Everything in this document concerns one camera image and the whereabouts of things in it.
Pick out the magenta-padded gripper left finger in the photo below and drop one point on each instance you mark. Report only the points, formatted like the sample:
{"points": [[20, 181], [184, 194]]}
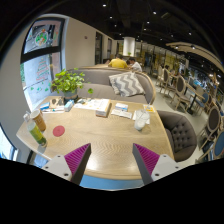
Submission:
{"points": [[76, 158]]}

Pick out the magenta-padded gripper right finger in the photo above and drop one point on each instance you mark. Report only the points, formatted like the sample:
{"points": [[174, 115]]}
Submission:
{"points": [[148, 158]]}

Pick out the green-labelled clear drink bottle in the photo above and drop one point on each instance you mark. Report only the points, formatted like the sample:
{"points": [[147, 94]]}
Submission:
{"points": [[36, 133]]}

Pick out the flat round red coaster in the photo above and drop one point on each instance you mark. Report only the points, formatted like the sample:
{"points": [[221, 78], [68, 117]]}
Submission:
{"points": [[58, 131]]}

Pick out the clear plastic cup with straw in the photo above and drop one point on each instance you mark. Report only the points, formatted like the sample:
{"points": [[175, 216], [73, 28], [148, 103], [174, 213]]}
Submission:
{"points": [[140, 122]]}

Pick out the grey tufted armchair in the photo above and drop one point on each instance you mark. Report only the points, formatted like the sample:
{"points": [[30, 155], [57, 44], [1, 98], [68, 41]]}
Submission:
{"points": [[180, 133]]}

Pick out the yellow card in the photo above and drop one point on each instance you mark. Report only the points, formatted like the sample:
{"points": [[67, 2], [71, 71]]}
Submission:
{"points": [[149, 108]]}

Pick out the white paper sheets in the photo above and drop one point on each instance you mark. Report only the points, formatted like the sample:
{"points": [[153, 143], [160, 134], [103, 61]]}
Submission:
{"points": [[121, 114]]}

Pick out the brown paper cup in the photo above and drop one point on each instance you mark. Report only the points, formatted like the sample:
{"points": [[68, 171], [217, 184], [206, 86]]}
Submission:
{"points": [[39, 120]]}

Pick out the small light blue box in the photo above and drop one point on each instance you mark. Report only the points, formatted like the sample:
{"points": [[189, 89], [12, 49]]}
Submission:
{"points": [[69, 105]]}

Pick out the open printed booklet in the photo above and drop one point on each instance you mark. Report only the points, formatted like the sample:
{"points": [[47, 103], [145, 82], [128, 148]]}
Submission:
{"points": [[86, 105]]}

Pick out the white orange cardboard box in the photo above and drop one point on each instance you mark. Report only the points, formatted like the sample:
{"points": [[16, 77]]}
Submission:
{"points": [[103, 109]]}

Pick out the white blue packet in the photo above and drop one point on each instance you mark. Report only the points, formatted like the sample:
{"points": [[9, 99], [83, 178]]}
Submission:
{"points": [[121, 106]]}

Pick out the brown paper bag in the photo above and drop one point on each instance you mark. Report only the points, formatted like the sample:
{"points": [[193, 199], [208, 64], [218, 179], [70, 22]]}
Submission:
{"points": [[56, 102]]}

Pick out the green potted plant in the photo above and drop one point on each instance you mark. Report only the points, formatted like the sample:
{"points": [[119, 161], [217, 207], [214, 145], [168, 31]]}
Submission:
{"points": [[68, 83]]}

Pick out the grey white chevron pillow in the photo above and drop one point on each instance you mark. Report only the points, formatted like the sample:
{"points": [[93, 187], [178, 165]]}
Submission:
{"points": [[126, 84]]}

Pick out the group of dining chairs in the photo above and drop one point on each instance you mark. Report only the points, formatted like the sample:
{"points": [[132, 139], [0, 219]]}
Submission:
{"points": [[181, 87]]}

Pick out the grey curved sofa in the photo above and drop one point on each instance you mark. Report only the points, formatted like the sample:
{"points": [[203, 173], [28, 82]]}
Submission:
{"points": [[96, 78]]}

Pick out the person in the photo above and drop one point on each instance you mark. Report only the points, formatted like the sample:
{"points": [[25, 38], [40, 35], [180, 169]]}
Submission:
{"points": [[135, 66], [117, 62]]}

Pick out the large decorated window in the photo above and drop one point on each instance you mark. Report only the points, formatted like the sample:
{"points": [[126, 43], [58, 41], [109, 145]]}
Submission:
{"points": [[41, 66]]}

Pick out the white round pillar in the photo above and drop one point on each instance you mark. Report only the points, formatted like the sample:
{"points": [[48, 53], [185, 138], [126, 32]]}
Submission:
{"points": [[129, 46]]}

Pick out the group of ceiling lights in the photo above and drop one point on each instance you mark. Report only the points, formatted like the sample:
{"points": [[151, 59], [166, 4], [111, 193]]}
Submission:
{"points": [[154, 13]]}

